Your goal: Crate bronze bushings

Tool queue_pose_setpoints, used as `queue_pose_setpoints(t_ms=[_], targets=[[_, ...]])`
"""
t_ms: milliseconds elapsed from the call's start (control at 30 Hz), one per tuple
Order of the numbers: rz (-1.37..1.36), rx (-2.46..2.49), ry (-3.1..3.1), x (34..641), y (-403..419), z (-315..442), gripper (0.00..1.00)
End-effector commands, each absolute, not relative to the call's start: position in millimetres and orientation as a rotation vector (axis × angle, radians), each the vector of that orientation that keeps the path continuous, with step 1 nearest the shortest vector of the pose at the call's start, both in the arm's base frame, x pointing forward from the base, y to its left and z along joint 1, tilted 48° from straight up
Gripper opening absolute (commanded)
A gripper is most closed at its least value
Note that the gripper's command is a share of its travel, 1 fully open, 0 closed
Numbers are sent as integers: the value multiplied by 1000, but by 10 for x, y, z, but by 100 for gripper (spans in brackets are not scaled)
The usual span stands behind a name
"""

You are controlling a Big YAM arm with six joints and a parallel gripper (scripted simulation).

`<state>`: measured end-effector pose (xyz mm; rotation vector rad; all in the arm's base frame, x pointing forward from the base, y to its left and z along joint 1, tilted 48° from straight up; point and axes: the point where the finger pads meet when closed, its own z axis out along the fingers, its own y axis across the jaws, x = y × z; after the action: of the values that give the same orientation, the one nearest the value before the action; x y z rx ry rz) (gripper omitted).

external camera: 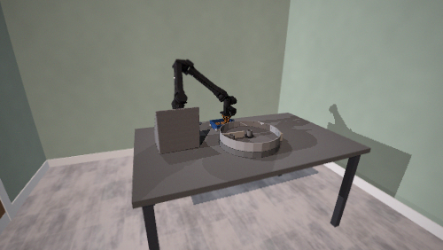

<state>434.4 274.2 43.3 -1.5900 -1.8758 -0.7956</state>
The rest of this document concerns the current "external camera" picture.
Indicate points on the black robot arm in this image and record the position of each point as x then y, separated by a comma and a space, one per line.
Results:
181, 66

